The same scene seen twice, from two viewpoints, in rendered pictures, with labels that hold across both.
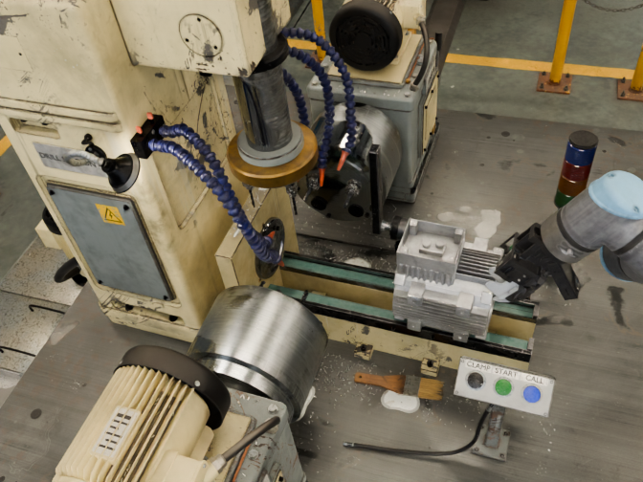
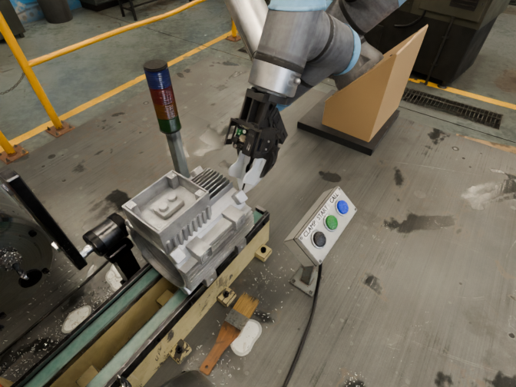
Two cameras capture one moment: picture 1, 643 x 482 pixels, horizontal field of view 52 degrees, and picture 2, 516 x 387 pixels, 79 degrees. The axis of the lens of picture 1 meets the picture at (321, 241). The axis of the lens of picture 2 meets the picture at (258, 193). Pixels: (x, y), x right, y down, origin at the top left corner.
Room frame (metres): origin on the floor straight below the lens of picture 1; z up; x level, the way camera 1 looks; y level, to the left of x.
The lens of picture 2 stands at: (0.66, 0.12, 1.57)
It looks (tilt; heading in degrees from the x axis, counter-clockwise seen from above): 47 degrees down; 281
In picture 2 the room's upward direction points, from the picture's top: straight up
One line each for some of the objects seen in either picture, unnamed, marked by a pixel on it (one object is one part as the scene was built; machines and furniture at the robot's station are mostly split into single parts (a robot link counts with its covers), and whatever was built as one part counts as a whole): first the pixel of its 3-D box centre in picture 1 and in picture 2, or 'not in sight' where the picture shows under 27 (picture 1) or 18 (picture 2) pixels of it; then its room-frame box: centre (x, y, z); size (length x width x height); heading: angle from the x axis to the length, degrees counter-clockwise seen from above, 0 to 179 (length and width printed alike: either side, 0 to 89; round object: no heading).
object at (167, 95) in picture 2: (577, 164); (161, 91); (1.06, -0.58, 1.14); 0.06 x 0.06 x 0.04
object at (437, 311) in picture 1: (448, 284); (193, 227); (0.88, -0.26, 1.02); 0.20 x 0.19 x 0.19; 64
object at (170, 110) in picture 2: (573, 180); (165, 107); (1.06, -0.58, 1.10); 0.06 x 0.06 x 0.04
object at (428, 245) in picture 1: (431, 251); (170, 211); (0.89, -0.22, 1.11); 0.12 x 0.11 x 0.07; 64
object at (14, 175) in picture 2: (377, 191); (51, 226); (1.08, -0.14, 1.12); 0.04 x 0.03 x 0.26; 65
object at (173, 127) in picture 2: (569, 194); (169, 120); (1.06, -0.58, 1.05); 0.06 x 0.06 x 0.04
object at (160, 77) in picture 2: (581, 149); (157, 75); (1.06, -0.58, 1.19); 0.06 x 0.06 x 0.04
